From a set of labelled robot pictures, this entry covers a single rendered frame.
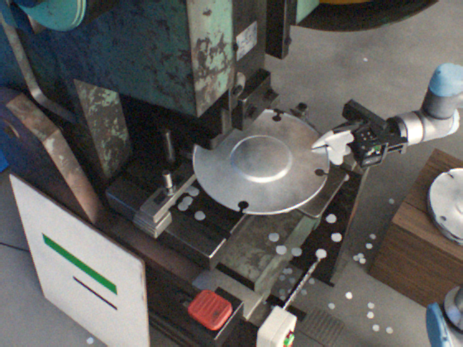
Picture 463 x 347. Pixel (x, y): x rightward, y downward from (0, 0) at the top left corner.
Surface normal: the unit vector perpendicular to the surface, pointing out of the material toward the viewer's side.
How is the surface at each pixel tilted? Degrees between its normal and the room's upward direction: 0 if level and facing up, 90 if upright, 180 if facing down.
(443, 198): 0
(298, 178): 0
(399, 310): 0
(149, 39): 90
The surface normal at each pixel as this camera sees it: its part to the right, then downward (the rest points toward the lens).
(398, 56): -0.02, -0.63
